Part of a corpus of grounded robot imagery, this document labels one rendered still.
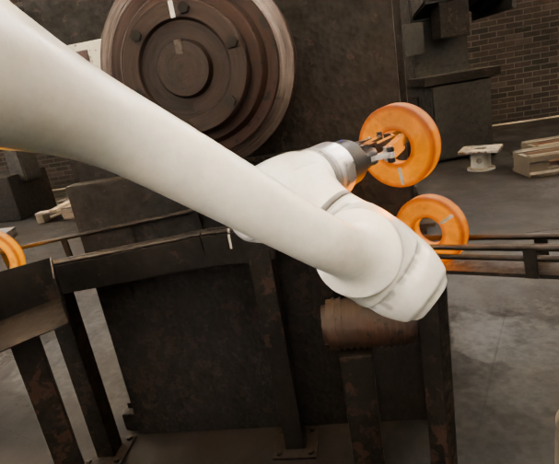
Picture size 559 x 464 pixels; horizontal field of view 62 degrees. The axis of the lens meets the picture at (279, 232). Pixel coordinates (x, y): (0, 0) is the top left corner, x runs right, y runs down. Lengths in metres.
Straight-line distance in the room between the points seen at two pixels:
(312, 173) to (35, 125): 0.39
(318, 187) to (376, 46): 0.75
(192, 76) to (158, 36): 0.11
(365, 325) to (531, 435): 0.67
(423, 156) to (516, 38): 6.80
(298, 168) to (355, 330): 0.59
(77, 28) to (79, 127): 1.16
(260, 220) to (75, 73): 0.18
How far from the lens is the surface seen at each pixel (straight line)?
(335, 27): 1.30
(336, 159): 0.68
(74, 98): 0.31
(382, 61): 1.30
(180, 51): 1.10
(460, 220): 1.01
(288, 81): 1.14
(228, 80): 1.09
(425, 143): 0.87
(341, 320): 1.12
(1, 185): 6.56
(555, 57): 7.82
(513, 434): 1.61
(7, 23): 0.29
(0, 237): 1.55
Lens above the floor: 1.05
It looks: 17 degrees down
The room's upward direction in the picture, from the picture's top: 10 degrees counter-clockwise
